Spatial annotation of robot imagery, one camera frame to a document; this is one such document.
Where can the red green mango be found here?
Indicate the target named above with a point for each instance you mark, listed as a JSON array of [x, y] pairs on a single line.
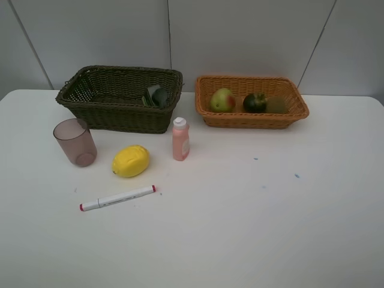
[[223, 101]]

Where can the dark green pump bottle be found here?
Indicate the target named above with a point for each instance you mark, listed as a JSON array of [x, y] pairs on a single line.
[[155, 96]]

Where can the dark purple mangosteen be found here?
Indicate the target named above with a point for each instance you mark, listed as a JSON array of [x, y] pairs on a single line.
[[255, 103]]

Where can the brown kiwi fruit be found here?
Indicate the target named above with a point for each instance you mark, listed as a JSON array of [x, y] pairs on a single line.
[[276, 105]]

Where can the pink bottle white cap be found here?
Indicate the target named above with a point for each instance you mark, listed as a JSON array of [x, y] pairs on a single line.
[[180, 139]]

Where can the orange wicker basket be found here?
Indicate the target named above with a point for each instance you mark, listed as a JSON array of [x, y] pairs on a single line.
[[241, 86]]

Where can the yellow lemon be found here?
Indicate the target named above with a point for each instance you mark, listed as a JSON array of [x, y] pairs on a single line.
[[131, 161]]

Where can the white marker red caps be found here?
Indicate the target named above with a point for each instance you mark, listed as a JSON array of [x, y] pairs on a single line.
[[117, 198]]

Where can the dark brown wicker basket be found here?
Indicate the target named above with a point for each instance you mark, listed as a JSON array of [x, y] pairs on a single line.
[[110, 97]]

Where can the translucent mauve plastic cup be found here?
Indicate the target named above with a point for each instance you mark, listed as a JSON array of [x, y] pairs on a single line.
[[75, 139]]

